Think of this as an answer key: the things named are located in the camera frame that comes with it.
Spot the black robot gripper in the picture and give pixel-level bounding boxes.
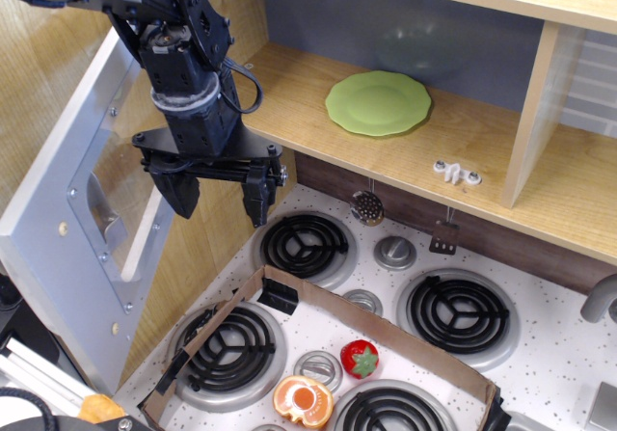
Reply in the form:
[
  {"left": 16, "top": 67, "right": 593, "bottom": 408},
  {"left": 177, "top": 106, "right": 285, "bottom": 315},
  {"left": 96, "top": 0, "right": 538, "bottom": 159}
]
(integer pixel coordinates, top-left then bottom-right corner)
[{"left": 132, "top": 101, "right": 287, "bottom": 228}]

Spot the silver toy microwave door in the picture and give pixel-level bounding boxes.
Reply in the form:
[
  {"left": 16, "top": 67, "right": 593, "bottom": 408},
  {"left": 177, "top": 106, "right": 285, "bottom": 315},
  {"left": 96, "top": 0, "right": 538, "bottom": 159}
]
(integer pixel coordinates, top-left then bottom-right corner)
[{"left": 1, "top": 32, "right": 173, "bottom": 393}]

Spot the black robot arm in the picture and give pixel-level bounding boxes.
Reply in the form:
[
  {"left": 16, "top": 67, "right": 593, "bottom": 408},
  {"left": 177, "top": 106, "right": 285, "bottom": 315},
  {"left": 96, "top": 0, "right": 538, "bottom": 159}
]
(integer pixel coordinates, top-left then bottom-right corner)
[{"left": 20, "top": 0, "right": 287, "bottom": 227}]

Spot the wooden microwave shelf cabinet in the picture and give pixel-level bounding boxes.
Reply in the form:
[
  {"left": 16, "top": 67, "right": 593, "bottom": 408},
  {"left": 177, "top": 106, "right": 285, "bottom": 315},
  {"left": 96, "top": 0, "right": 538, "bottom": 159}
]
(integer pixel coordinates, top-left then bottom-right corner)
[{"left": 210, "top": 0, "right": 616, "bottom": 263}]

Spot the back left black burner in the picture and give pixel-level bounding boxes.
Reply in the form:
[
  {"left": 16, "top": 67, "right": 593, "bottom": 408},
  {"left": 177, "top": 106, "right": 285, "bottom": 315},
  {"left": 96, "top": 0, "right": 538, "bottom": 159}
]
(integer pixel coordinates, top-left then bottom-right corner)
[{"left": 254, "top": 212, "right": 352, "bottom": 284}]

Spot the black burner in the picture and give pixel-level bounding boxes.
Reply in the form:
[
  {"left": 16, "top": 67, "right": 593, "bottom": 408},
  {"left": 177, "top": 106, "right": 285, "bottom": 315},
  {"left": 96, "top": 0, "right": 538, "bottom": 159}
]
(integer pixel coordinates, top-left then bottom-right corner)
[
  {"left": 254, "top": 212, "right": 352, "bottom": 284},
  {"left": 336, "top": 387, "right": 446, "bottom": 431},
  {"left": 402, "top": 275, "right": 511, "bottom": 355},
  {"left": 181, "top": 303, "right": 285, "bottom": 401}
]

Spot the metal slotted spoon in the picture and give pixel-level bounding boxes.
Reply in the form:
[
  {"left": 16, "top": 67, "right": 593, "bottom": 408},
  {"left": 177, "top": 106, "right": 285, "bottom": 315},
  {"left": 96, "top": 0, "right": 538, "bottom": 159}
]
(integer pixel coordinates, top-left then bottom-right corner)
[{"left": 350, "top": 178, "right": 385, "bottom": 227}]

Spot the front left black burner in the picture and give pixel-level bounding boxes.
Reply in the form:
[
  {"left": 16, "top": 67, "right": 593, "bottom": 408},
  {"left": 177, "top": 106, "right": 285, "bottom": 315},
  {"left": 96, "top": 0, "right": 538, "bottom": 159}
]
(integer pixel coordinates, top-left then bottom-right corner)
[{"left": 181, "top": 303, "right": 285, "bottom": 401}]

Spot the middle silver stove knob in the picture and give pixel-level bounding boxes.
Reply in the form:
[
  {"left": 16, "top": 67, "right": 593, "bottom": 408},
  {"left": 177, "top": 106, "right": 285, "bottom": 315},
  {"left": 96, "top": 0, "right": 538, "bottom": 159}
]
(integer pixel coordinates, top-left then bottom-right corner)
[{"left": 343, "top": 289, "right": 383, "bottom": 316}]

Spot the silver stove knob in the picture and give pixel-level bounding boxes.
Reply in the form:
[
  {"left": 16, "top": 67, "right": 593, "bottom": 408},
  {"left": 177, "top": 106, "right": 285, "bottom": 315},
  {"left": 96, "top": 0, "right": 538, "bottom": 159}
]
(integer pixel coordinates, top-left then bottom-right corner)
[
  {"left": 343, "top": 289, "right": 383, "bottom": 316},
  {"left": 293, "top": 350, "right": 343, "bottom": 392},
  {"left": 373, "top": 236, "right": 417, "bottom": 271}
]

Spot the green plate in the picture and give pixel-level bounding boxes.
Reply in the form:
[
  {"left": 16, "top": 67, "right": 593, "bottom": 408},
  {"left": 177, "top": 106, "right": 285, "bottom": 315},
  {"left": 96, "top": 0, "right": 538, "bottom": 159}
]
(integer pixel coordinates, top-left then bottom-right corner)
[{"left": 325, "top": 70, "right": 432, "bottom": 137}]

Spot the upper silver stove knob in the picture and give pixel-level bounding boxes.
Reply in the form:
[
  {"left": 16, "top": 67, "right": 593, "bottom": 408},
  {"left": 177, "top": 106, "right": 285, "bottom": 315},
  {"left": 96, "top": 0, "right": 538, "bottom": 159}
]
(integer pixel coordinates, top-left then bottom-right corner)
[{"left": 373, "top": 236, "right": 417, "bottom": 271}]

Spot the lower silver stove knob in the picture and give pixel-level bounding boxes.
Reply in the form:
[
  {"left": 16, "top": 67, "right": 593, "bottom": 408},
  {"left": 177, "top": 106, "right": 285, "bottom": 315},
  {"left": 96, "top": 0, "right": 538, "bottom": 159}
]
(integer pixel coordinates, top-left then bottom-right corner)
[{"left": 293, "top": 350, "right": 343, "bottom": 392}]

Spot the red toy strawberry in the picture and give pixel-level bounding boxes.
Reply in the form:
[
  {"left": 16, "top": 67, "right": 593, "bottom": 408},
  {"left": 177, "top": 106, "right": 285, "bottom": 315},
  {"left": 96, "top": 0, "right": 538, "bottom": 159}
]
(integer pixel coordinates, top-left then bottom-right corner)
[{"left": 339, "top": 339, "right": 379, "bottom": 379}]

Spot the orange toy fruit half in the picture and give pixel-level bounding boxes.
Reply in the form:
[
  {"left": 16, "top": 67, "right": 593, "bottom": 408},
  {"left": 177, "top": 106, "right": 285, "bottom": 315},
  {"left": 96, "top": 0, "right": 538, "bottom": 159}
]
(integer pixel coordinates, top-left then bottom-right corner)
[{"left": 272, "top": 375, "right": 335, "bottom": 429}]

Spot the cardboard barrier strip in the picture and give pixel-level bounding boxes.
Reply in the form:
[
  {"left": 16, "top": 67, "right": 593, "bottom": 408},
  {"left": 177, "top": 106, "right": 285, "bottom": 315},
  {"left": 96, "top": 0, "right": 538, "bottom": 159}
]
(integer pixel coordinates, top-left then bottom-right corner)
[{"left": 138, "top": 266, "right": 511, "bottom": 430}]

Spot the small metal spatula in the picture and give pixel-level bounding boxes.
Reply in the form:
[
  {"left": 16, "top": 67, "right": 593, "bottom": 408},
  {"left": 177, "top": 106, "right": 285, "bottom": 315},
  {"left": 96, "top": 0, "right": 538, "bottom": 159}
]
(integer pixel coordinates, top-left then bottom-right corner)
[{"left": 429, "top": 206, "right": 460, "bottom": 256}]

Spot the white door latch clip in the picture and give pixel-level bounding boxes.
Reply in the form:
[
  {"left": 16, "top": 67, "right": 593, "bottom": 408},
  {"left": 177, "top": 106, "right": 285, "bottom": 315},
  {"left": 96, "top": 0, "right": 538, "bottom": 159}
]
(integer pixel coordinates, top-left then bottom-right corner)
[{"left": 433, "top": 160, "right": 482, "bottom": 186}]

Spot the black device at left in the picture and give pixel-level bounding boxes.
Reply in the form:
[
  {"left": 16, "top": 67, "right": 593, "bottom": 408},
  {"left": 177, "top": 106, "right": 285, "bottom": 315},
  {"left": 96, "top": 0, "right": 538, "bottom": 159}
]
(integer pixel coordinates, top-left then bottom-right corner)
[{"left": 1, "top": 274, "right": 60, "bottom": 364}]

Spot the black round base with screw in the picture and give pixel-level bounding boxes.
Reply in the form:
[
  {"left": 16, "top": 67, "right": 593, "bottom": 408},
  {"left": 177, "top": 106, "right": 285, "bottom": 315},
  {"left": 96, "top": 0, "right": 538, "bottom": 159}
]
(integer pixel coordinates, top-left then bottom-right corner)
[{"left": 1, "top": 416, "right": 150, "bottom": 431}]

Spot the orange toy piece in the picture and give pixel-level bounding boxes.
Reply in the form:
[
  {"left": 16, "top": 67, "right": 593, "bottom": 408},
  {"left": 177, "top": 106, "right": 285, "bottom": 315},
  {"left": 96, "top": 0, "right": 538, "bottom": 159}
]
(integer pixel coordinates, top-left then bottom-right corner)
[{"left": 77, "top": 393, "right": 126, "bottom": 424}]

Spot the back right black burner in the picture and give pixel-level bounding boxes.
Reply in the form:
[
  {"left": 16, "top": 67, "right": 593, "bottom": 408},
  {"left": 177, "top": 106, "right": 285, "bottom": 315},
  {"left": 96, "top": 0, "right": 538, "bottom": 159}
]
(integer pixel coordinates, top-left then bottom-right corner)
[{"left": 402, "top": 275, "right": 511, "bottom": 355}]

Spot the front right black burner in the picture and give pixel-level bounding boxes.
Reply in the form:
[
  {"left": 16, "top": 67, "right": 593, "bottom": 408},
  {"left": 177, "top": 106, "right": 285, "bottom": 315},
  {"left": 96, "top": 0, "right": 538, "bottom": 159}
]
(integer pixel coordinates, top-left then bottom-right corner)
[{"left": 336, "top": 387, "right": 446, "bottom": 431}]

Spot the grey faucet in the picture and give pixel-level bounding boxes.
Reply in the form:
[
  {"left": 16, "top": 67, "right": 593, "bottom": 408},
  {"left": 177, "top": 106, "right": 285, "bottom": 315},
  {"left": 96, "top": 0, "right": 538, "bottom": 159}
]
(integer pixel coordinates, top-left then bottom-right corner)
[{"left": 580, "top": 274, "right": 617, "bottom": 323}]

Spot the aluminium rail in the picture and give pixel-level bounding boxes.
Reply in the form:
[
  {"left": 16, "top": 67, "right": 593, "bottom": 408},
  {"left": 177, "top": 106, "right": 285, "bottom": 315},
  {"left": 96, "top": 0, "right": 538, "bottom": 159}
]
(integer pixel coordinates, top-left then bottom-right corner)
[{"left": 1, "top": 337, "right": 94, "bottom": 417}]

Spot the black cable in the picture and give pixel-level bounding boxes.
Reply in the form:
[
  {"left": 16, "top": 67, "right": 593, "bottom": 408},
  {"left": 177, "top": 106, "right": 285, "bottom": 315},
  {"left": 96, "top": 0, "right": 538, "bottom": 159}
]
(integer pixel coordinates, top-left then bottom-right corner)
[{"left": 0, "top": 387, "right": 59, "bottom": 431}]

